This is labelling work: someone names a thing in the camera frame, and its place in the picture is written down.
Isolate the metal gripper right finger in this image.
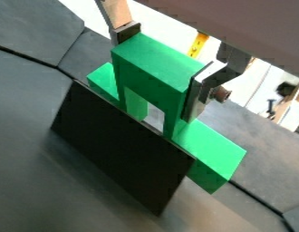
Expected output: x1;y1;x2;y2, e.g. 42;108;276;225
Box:
181;43;252;122

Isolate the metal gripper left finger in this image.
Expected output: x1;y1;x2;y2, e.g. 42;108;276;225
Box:
94;0;141;45

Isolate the green stepped block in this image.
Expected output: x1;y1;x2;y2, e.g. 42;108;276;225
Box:
86;33;245;193

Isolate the black angle fixture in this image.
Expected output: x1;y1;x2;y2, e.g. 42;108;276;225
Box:
52;82;194;215

